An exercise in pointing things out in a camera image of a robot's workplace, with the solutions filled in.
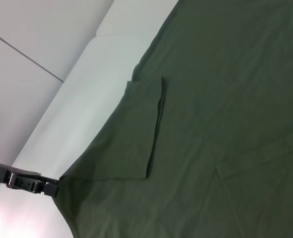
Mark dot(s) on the dark green shirt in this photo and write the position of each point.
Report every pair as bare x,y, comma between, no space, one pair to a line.
210,124

